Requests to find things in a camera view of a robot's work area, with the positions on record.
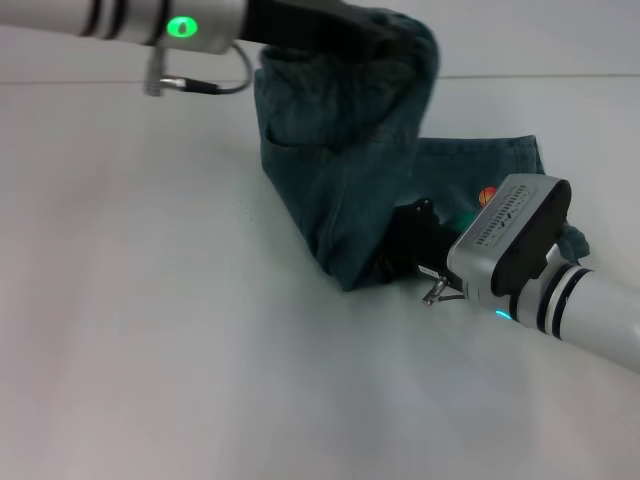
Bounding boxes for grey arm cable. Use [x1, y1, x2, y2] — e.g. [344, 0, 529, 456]
[421, 277, 467, 307]
[143, 42, 255, 98]

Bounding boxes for grey right arm cable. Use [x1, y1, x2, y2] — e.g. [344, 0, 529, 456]
[421, 277, 467, 307]

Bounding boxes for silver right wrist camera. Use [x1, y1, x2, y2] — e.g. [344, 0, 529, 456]
[446, 173, 573, 301]

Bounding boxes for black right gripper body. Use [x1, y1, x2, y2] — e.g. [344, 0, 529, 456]
[378, 198, 467, 286]

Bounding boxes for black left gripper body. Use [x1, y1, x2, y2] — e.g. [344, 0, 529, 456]
[238, 0, 402, 61]

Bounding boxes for grey left arm cable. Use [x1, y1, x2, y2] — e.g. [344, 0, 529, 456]
[143, 42, 255, 98]

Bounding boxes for blue denim shorts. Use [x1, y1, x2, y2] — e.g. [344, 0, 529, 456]
[253, 7, 595, 293]

